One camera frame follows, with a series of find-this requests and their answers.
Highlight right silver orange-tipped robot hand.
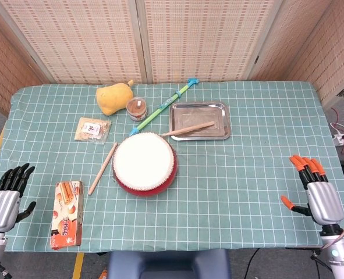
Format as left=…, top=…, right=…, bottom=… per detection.
left=281, top=155, right=344, bottom=226

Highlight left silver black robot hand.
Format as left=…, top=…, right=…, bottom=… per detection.
left=0, top=163, right=37, bottom=233

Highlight wooden drumstick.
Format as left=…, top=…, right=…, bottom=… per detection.
left=161, top=121, right=216, bottom=137
left=87, top=142, right=119, bottom=196

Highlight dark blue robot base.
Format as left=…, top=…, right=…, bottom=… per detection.
left=107, top=249, right=232, bottom=279

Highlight red drum with white head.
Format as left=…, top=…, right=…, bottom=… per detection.
left=112, top=132, right=178, bottom=198

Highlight rectangular metal tray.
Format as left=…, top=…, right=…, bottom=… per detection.
left=169, top=101, right=232, bottom=141

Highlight orange biscuit box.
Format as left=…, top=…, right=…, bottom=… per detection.
left=49, top=180, right=84, bottom=251

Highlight green checkered tablecloth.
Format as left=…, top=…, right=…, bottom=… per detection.
left=0, top=80, right=344, bottom=253

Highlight clear snack bag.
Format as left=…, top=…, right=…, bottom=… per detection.
left=74, top=117, right=112, bottom=145

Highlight bamboo folding screen panel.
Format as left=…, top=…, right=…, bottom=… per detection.
left=247, top=0, right=344, bottom=105
left=0, top=11, right=49, bottom=116
left=136, top=0, right=286, bottom=84
left=0, top=0, right=148, bottom=85

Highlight yellow plush toy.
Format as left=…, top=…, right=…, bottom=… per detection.
left=95, top=80, right=134, bottom=117

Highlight small clear jar brown contents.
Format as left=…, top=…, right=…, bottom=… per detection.
left=126, top=98, right=148, bottom=122

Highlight green blue toy water pump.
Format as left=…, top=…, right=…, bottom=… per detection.
left=129, top=77, right=200, bottom=137

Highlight red cable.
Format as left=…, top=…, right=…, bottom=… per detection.
left=331, top=107, right=343, bottom=126

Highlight black floor cable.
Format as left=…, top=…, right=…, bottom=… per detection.
left=243, top=248, right=261, bottom=279

